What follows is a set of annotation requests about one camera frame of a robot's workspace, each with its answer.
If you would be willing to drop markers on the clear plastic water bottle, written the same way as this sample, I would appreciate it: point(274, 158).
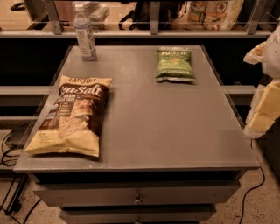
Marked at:
point(84, 33)

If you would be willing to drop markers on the brown sea salt chip bag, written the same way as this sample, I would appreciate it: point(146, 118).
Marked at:
point(74, 122)

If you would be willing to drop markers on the drawer with knob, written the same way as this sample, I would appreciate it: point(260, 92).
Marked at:
point(135, 194)
point(140, 214)

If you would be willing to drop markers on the colourful snack bag on shelf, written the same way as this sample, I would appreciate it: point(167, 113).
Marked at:
point(218, 15)

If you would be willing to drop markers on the grey drawer cabinet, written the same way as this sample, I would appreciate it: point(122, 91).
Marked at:
point(152, 131)

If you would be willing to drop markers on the green jalapeno chip bag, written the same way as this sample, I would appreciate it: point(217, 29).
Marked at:
point(174, 64)

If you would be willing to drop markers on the grey metal shelf rail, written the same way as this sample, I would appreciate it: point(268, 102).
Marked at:
point(46, 24)

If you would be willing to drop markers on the lower drawer with knob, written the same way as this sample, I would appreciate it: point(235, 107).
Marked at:
point(140, 214)

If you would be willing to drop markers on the black bag on shelf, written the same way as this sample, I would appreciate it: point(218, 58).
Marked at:
point(145, 12)

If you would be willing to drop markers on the upper drawer with knob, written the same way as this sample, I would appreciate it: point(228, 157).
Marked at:
point(135, 194)

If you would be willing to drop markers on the clear plastic container on shelf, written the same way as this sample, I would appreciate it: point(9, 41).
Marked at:
point(97, 12)

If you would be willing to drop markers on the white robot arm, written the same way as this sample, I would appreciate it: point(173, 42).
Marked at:
point(268, 54)

